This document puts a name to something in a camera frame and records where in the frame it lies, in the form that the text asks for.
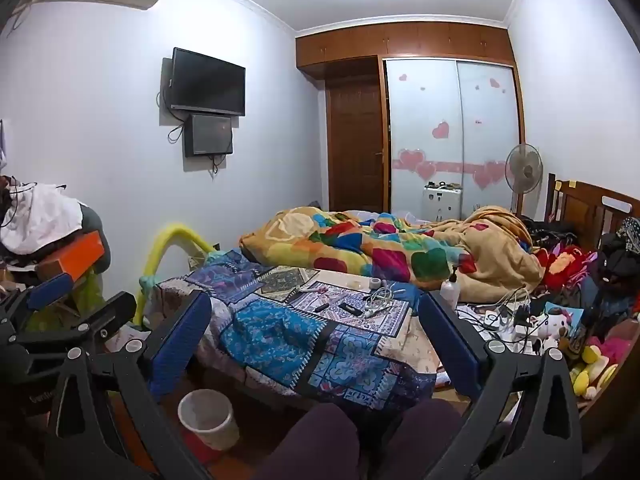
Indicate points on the wall-mounted black television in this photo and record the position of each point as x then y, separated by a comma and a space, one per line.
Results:
207, 82

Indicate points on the yellow foam tube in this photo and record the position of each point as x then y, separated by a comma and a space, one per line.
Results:
172, 232

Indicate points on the standing fan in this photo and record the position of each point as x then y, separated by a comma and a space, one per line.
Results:
523, 167

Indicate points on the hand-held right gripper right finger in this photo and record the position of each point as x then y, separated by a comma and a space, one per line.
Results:
450, 350

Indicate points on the white cloth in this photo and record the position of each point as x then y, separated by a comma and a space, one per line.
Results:
40, 215

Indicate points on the clear plastic wrapper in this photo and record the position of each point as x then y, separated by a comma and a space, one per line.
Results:
357, 284

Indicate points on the white cat plush toy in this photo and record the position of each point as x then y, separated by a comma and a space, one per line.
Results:
555, 322

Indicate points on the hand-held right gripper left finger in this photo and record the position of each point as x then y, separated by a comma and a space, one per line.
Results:
180, 340

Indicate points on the person's leg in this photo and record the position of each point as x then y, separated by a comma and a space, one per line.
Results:
425, 435
310, 445

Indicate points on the white pump bottle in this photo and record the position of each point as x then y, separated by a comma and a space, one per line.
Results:
450, 292

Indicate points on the wardrobe with heart stickers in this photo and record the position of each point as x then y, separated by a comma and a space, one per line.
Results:
425, 110

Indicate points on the green plastic bag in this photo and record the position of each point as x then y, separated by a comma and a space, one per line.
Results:
92, 290

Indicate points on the blue patterned bedsheet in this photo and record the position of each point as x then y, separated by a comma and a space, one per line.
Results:
280, 340

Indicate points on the yellow plush toy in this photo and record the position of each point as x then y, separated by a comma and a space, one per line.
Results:
587, 375

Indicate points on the purple and black cosmetic tube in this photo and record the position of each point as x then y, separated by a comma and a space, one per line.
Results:
351, 309

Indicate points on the orange box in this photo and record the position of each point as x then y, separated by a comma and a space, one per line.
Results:
70, 255

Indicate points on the person's right leg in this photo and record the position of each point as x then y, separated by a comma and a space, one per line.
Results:
425, 435

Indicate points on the white power strip with chargers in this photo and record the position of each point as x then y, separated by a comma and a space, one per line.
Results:
492, 320

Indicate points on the colourful patchwork fleece blanket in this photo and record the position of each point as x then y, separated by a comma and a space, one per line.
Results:
350, 245

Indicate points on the pink plush toy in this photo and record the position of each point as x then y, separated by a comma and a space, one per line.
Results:
612, 347

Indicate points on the person's left leg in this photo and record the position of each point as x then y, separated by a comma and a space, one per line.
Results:
310, 445

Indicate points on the grey tape roll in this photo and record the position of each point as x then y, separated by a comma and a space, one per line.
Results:
376, 285

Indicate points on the brown wooden door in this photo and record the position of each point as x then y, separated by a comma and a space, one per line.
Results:
355, 150

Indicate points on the wooden overhead cabinet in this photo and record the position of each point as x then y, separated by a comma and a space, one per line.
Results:
400, 37

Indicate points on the white wastebasket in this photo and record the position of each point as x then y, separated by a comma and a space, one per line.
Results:
212, 430

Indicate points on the white box device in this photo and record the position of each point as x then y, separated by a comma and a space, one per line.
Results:
442, 205

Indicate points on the black clothes pile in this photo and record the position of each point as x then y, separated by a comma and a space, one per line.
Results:
617, 260

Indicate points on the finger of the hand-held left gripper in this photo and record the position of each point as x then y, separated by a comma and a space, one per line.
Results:
107, 310
50, 287

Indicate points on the red plush toy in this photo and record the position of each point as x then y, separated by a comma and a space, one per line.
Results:
565, 260

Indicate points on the wooden headboard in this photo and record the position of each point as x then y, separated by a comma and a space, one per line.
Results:
580, 210

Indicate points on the small black monitor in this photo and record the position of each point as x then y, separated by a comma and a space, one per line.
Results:
207, 135

